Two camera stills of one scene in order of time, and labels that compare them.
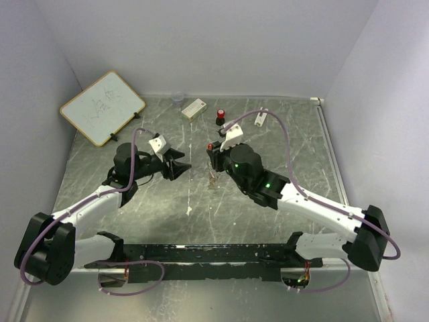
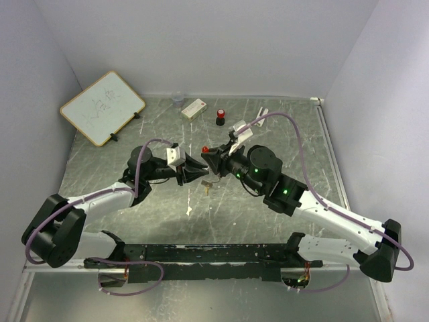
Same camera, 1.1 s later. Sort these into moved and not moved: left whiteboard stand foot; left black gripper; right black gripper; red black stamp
Moved: left black gripper
Not moved: left whiteboard stand foot; right black gripper; red black stamp
